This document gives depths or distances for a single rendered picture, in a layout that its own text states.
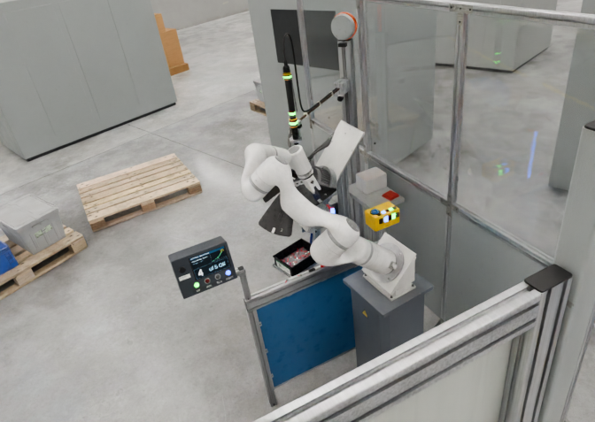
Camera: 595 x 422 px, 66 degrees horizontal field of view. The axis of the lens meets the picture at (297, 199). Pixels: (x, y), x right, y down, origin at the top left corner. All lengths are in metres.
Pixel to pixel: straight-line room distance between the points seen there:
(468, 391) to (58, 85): 7.18
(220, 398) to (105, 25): 5.98
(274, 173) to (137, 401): 1.99
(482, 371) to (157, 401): 2.68
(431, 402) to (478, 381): 0.09
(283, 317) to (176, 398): 0.99
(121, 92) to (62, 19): 1.30
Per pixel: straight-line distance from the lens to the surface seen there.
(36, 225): 4.76
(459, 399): 0.77
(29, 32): 7.41
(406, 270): 2.12
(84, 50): 7.66
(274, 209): 2.67
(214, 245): 2.10
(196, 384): 3.23
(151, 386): 3.34
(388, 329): 2.23
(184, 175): 5.43
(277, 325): 2.58
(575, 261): 0.71
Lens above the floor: 2.44
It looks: 31 degrees down
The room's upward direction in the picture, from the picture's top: 8 degrees counter-clockwise
